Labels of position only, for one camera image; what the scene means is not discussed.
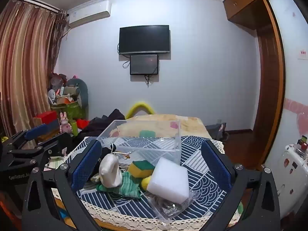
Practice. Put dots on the white air conditioner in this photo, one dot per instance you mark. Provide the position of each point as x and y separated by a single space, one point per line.
89 13

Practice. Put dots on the yellow curved pillow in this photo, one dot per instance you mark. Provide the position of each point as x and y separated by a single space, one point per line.
138 104

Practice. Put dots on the green paper bag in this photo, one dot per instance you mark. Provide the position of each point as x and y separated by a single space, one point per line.
74 110

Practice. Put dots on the clear plastic bag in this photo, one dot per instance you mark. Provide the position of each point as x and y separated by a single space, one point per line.
173 209

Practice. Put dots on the blue box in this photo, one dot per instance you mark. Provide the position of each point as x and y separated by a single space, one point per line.
51 126

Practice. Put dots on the grey plush shark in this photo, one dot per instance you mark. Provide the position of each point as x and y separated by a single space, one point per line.
81 91

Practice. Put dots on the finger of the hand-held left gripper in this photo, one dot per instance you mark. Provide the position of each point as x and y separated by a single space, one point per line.
36 131
51 146

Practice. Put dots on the black clothes pile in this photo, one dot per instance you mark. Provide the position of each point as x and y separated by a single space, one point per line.
96 125

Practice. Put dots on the floral bed blanket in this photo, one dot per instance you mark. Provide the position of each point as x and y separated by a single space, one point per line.
190 125

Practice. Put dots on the red cloth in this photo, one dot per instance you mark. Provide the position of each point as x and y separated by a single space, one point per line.
83 123

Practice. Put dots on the green bottle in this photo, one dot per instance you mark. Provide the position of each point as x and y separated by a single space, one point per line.
74 128

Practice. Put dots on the black bag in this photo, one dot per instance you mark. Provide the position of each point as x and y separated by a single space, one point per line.
216 131

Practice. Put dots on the clear plastic box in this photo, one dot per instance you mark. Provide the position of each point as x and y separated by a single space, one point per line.
144 146

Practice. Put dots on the pink bunny toy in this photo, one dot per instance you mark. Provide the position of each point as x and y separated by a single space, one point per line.
65 124

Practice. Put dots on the striped brown curtain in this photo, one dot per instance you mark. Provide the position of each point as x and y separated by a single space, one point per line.
26 65

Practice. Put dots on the black wall television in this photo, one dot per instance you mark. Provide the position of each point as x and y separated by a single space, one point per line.
144 38

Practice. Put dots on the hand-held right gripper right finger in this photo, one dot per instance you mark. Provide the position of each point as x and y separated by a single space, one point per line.
216 167

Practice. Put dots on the white appliance with stickers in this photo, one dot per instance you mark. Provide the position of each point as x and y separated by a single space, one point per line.
288 173

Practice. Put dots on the yellow foam ball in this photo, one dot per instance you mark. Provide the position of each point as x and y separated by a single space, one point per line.
145 182

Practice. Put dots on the blue patterned tablecloth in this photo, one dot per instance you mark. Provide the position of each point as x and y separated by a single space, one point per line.
134 207

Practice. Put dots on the cream cloth pouch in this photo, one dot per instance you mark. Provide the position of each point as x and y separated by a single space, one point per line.
109 170

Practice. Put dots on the small black wall monitor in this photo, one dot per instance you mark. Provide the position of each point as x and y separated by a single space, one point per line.
144 64

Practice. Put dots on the yellow and green sponge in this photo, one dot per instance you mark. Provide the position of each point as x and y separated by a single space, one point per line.
140 169

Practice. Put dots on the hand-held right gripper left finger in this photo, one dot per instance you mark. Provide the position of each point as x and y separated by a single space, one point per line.
85 167

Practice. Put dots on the red box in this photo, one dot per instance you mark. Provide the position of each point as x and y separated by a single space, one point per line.
47 117

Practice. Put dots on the white sponge block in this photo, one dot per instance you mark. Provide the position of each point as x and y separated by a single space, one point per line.
168 180

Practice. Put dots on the green striped sock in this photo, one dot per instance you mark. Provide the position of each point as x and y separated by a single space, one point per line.
127 185

